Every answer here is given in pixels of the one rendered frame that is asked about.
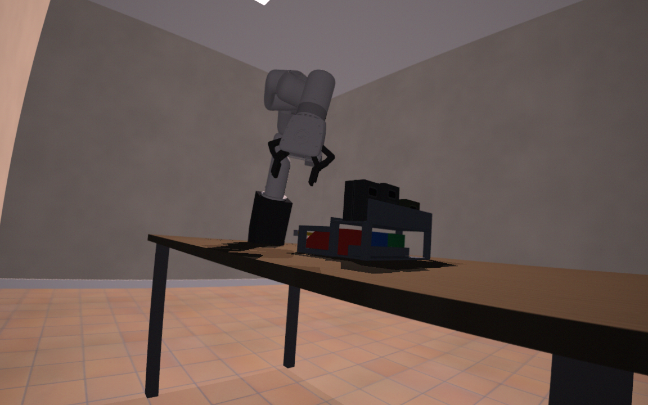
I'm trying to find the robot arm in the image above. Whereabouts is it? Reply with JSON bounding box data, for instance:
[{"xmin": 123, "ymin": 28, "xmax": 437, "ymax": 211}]
[{"xmin": 261, "ymin": 70, "xmax": 335, "ymax": 201}]

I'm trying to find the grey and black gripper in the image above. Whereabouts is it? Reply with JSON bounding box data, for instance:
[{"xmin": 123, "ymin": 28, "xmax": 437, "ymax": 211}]
[{"xmin": 268, "ymin": 112, "xmax": 335, "ymax": 186}]

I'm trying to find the blue bin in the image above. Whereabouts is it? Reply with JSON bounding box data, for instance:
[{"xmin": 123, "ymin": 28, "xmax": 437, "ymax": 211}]
[{"xmin": 371, "ymin": 232, "xmax": 388, "ymax": 246}]

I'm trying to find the dark grey metal shelf rack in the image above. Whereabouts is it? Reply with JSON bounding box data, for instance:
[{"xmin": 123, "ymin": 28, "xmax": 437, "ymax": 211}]
[{"xmin": 294, "ymin": 199, "xmax": 432, "ymax": 261}]

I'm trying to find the olive green case with orange latches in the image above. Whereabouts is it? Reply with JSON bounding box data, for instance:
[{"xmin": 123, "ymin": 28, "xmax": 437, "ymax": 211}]
[{"xmin": 399, "ymin": 199, "xmax": 420, "ymax": 210}]

